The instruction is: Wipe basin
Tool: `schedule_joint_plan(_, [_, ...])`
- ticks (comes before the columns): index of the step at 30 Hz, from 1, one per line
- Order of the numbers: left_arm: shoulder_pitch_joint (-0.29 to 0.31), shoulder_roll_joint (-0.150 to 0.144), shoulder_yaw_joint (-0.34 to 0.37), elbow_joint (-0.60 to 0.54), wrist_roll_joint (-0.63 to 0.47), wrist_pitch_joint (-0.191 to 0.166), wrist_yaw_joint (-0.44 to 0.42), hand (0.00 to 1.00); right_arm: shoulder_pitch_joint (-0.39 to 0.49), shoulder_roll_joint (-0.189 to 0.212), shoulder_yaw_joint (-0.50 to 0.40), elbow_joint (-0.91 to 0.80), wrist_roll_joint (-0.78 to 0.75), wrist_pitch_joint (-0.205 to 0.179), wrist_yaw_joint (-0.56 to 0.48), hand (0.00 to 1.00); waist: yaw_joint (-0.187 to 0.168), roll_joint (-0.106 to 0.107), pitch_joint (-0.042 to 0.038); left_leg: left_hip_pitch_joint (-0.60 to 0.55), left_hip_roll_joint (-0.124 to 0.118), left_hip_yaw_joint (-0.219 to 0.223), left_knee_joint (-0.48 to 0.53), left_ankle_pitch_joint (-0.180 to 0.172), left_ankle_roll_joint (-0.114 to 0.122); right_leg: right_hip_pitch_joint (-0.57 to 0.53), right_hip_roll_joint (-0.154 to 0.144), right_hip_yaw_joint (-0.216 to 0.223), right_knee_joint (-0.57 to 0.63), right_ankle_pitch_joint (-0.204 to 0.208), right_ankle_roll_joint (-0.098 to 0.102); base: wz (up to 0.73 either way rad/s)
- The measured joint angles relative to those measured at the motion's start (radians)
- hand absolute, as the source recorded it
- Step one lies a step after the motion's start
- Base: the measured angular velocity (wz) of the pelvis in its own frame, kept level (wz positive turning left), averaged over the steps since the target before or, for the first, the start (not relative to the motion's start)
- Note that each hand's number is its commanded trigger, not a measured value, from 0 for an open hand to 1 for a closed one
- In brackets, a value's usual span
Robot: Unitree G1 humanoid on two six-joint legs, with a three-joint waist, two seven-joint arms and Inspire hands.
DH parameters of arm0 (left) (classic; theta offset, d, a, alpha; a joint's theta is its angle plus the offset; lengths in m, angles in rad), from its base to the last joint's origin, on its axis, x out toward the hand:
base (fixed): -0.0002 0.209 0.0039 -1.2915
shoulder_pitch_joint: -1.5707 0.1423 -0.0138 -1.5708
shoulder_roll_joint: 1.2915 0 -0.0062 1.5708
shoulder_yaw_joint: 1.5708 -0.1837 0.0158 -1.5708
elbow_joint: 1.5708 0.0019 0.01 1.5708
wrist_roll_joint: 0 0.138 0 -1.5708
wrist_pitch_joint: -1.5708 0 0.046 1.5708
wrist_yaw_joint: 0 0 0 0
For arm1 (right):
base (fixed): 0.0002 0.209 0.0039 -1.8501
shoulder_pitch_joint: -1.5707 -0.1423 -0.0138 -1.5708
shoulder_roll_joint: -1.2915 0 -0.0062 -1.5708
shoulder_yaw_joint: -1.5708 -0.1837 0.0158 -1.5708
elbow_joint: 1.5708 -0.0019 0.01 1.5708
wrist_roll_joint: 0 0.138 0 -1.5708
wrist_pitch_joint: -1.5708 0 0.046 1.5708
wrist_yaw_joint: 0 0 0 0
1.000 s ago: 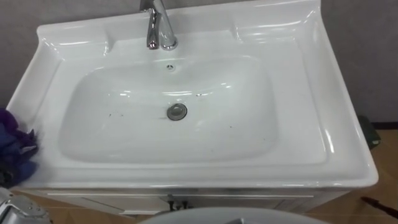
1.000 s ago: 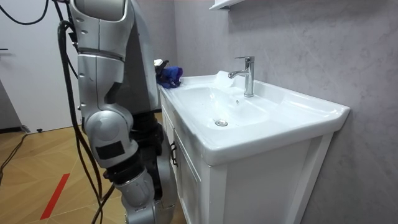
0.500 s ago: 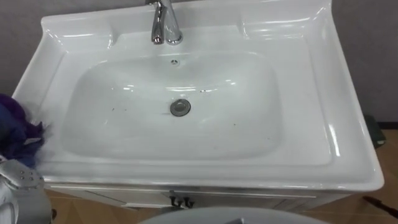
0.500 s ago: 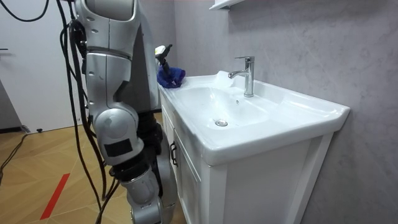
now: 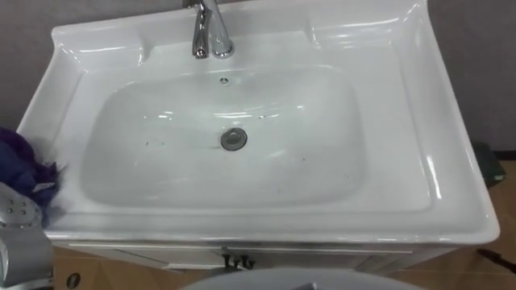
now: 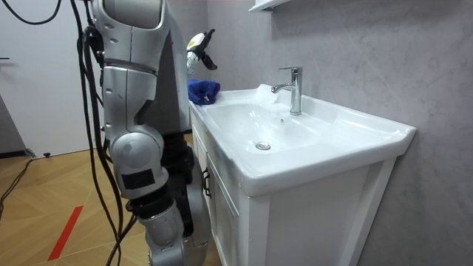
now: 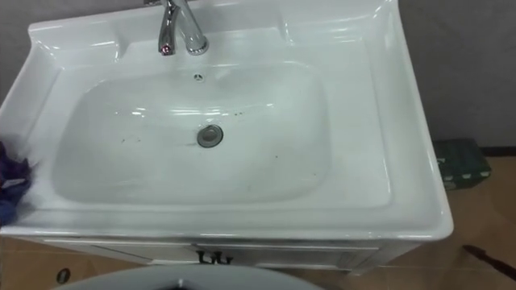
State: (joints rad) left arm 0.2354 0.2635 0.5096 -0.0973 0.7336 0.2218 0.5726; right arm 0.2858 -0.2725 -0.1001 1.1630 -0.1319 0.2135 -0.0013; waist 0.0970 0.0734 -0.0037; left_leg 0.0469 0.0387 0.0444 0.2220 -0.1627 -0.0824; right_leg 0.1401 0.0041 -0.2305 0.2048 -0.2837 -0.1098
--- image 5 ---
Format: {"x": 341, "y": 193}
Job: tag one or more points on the purple blue cleaning cloth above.
{"x": 20, "y": 165}

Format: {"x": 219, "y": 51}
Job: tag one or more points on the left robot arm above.
{"x": 20, "y": 249}

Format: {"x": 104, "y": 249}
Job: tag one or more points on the grey round drain plug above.
{"x": 234, "y": 139}

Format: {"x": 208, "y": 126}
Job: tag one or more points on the white ceramic sink basin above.
{"x": 363, "y": 121}

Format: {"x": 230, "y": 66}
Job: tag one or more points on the white vanity cabinet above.
{"x": 302, "y": 258}

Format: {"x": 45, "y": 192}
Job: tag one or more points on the chrome faucet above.
{"x": 209, "y": 32}

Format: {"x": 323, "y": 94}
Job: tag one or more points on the robot body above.
{"x": 298, "y": 281}

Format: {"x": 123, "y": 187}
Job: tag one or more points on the dark green object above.
{"x": 488, "y": 163}

